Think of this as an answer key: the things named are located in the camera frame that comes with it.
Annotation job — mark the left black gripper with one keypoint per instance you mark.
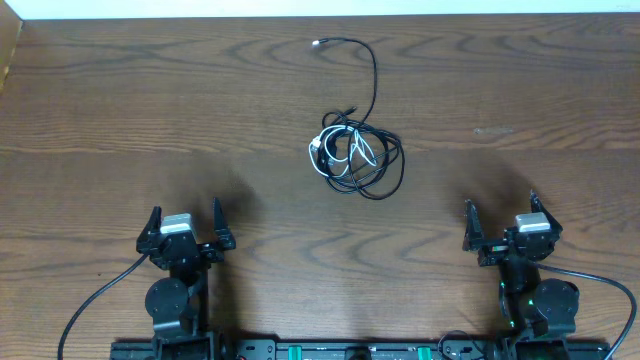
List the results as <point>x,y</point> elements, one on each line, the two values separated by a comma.
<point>185,248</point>

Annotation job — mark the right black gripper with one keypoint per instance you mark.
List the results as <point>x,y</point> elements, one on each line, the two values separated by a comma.
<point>493,250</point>

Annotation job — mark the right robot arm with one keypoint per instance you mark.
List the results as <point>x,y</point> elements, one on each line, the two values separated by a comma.
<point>540,312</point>

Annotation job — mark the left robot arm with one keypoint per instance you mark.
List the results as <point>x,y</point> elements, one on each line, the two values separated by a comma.
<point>178,304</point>

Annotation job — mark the cardboard box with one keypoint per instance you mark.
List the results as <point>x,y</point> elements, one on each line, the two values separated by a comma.
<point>10,29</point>

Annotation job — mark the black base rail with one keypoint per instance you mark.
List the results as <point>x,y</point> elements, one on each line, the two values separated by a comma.
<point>456,349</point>

